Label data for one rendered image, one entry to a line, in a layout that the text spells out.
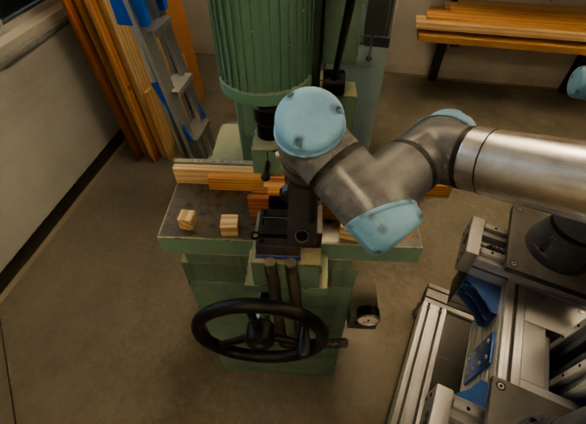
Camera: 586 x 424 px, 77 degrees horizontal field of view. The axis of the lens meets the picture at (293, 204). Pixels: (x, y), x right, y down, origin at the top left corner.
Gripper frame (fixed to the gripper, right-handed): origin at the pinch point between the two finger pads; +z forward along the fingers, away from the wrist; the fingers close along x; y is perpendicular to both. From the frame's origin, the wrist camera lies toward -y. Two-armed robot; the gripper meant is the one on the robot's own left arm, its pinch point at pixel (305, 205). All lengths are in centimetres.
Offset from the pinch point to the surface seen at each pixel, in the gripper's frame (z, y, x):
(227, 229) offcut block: 11.1, -3.9, 17.2
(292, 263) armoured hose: 1.5, -11.2, 2.1
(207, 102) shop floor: 187, 115, 77
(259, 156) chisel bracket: 5.4, 11.4, 10.3
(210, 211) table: 16.8, 1.1, 22.8
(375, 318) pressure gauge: 29.7, -23.0, -19.1
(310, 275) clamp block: 5.9, -13.1, -1.6
